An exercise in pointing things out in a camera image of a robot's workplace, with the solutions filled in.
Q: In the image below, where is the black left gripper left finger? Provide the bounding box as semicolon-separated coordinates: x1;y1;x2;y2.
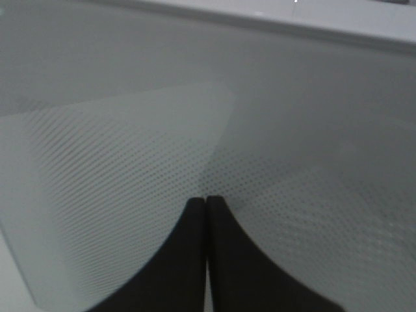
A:
90;198;206;311

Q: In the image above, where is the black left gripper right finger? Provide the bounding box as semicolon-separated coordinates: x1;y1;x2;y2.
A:
206;196;343;311

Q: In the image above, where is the white microwave oven body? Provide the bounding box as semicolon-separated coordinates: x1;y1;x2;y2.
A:
133;1;415;45

